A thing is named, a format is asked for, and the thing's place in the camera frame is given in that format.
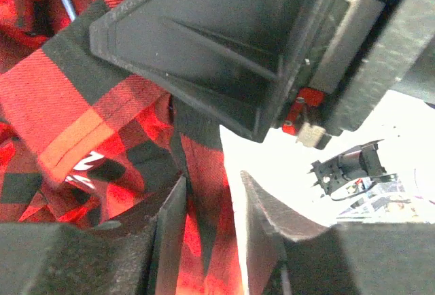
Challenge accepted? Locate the red black plaid shirt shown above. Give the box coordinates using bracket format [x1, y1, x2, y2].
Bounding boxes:
[1, 0, 244, 294]

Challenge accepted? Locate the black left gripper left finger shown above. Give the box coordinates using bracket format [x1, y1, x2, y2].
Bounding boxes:
[1, 177, 187, 294]

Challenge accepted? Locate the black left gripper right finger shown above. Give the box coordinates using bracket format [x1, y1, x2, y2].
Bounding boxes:
[241, 172, 434, 294]

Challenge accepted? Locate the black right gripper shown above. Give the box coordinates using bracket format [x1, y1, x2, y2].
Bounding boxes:
[278, 0, 434, 136]

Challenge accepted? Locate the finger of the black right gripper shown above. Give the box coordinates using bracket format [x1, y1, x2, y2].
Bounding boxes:
[90, 0, 321, 142]

